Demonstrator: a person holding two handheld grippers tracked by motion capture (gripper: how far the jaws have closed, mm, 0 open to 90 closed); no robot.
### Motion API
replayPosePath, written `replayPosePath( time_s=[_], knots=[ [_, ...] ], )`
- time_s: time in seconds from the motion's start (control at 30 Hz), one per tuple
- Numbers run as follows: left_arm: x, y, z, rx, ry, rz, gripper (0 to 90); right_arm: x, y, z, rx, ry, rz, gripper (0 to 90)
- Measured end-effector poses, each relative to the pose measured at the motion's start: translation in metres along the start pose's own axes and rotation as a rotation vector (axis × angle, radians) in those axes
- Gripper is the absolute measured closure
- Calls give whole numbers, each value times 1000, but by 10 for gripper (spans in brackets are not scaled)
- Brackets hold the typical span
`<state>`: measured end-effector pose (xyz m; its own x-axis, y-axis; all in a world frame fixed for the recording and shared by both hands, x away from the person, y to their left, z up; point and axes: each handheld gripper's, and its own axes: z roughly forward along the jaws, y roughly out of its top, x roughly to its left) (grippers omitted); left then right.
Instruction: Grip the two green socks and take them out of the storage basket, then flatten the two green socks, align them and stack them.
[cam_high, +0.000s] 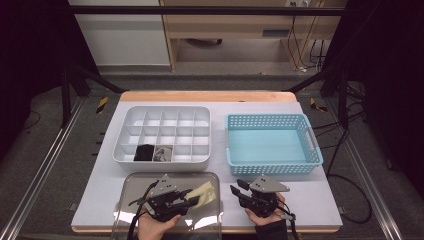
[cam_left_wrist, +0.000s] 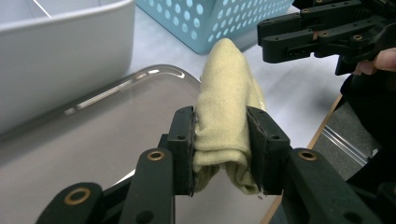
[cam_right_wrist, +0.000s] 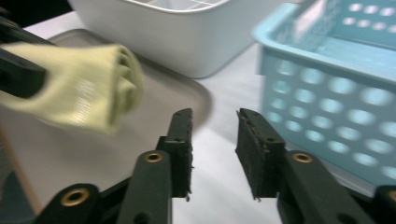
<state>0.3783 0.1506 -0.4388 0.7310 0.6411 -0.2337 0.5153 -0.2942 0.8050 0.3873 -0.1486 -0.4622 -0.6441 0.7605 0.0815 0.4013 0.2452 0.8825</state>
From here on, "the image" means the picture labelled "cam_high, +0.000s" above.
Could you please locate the black metal stand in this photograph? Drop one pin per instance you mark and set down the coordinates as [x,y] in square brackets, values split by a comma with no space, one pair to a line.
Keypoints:
[65,100]
[343,100]

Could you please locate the white compartment storage box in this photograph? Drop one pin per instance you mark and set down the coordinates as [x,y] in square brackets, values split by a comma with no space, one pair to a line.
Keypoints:
[160,165]

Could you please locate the black sock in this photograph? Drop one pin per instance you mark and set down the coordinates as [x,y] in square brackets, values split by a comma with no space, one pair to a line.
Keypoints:
[144,153]

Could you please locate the yellow black tape strip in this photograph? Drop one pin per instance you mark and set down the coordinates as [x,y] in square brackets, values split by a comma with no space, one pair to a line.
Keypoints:
[102,105]
[315,105]

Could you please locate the person's right hand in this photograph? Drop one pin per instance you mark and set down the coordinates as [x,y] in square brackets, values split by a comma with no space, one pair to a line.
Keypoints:
[266,216]

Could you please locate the grey sock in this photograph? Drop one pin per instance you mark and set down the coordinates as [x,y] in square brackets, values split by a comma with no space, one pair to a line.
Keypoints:
[163,155]

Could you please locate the white cabinet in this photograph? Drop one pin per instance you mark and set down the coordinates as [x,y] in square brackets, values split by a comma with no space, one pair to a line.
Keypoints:
[123,40]

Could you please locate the aluminium rail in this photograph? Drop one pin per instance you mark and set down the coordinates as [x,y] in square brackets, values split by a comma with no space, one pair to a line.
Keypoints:
[40,176]
[376,200]

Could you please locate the light wooden desk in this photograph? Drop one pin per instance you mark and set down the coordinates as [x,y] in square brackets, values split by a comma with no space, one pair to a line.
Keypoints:
[233,28]

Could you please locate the black curtain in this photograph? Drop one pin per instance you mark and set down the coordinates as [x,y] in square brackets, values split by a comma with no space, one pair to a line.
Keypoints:
[393,66]
[26,50]

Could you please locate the white table sheet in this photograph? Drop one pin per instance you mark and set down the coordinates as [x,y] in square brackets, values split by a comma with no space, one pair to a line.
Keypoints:
[100,186]

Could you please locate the pale yellow sock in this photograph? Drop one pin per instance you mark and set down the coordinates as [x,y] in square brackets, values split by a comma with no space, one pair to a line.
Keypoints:
[205,195]

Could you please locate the translucent grey box lid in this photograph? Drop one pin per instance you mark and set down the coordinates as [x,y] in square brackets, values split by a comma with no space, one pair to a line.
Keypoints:
[140,190]

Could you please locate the white power strip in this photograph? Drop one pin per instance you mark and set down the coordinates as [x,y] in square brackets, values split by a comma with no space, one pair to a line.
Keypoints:
[298,2]

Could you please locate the blue perforated plastic basket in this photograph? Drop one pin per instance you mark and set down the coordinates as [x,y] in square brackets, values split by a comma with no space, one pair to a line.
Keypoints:
[273,143]

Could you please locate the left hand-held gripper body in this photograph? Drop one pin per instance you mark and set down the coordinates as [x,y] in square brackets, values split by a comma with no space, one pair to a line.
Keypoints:
[163,203]

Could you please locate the black horizontal frame bar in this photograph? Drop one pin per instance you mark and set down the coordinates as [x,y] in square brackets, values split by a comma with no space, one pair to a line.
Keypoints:
[200,10]

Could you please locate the person's left hand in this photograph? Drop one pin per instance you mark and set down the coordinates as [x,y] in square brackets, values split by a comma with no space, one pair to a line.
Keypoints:
[153,228]

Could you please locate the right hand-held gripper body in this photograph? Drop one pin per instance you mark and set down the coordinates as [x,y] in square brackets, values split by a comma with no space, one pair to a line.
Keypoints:
[263,200]

